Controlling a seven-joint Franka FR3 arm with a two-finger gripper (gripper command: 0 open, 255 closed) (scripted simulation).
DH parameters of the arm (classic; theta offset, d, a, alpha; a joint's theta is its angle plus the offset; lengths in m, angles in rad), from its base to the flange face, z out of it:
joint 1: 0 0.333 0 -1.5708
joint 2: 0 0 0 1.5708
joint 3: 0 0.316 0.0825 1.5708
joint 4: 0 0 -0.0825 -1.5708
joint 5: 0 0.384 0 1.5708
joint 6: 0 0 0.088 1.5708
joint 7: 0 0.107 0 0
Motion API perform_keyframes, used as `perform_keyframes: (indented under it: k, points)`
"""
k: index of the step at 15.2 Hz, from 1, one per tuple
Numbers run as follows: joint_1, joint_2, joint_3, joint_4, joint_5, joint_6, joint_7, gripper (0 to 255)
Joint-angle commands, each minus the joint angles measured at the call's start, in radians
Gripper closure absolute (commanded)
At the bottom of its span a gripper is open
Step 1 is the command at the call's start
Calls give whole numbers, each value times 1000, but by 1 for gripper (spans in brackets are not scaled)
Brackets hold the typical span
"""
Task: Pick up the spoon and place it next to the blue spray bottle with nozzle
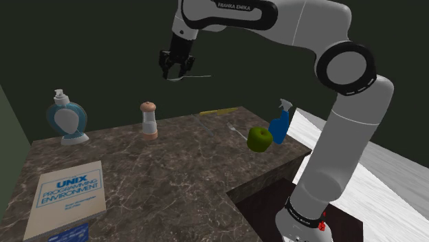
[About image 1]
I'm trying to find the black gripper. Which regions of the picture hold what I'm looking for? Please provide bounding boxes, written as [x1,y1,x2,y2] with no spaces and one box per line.
[158,32,196,80]

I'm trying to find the silver spoon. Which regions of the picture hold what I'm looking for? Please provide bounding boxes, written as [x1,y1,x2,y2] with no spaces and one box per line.
[166,74,212,83]

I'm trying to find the yellow pencil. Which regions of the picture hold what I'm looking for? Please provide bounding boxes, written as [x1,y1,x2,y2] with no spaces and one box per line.
[199,107,240,117]

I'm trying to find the wooden salt grinder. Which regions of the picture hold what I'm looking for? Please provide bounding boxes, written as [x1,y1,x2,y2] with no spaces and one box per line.
[140,101,159,142]

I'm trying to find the grey table knife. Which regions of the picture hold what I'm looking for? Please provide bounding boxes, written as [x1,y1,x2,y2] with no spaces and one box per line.
[191,113,215,138]

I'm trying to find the silver fork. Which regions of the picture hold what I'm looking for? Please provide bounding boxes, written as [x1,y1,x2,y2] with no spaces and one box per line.
[225,122,249,141]

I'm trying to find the green apple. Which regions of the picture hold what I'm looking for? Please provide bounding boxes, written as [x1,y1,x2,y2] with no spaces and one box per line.
[246,126,274,153]

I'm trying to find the blue spray bottle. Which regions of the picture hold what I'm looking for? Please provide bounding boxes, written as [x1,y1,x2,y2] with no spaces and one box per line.
[267,98,294,146]

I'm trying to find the blue soap dispenser bottle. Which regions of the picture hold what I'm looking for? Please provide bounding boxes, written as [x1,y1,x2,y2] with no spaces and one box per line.
[46,88,90,146]

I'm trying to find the dark robot stand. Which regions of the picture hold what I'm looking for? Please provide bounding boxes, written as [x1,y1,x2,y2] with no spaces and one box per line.
[234,177,365,242]

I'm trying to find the beige book with blue print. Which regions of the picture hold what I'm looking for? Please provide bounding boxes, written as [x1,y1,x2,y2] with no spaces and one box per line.
[22,159,108,242]

